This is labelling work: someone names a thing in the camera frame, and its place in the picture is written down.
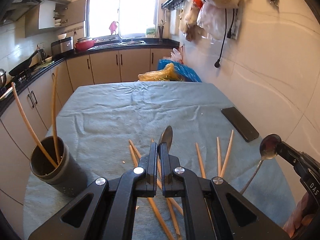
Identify steel spoon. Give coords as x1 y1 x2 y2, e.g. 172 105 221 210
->
158 126 173 152
240 134 282 194

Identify dark utensil holder cup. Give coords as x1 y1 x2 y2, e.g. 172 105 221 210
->
30 137 87 197

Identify person right hand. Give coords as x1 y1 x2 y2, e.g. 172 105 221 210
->
283 192 315 237

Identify black smartphone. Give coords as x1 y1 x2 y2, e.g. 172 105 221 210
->
221 107 259 142

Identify blue table cloth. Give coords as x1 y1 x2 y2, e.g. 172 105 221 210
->
23 81 297 240

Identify blue plastic bag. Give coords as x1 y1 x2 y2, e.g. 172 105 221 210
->
157 59 202 82

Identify yellow plastic bag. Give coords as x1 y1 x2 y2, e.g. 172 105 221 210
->
138 63 184 81

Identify black wok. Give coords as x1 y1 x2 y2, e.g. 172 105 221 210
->
9 48 41 77

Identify red basin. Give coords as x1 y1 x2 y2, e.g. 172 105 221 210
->
75 39 95 52

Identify rice cooker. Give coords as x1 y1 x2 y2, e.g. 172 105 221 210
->
51 36 74 56

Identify steel pot with lid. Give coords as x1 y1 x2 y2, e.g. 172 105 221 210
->
0 68 7 88

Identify hanging plastic bags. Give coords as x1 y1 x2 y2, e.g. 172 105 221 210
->
178 0 240 41

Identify faucet with pink cloth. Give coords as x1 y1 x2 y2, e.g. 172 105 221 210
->
109 21 123 42

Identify range hood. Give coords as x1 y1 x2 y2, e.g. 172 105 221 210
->
1 0 41 25

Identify black power cable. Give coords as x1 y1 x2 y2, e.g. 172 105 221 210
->
214 8 228 68

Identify wall rack shelf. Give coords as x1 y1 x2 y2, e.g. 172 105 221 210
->
161 0 184 11

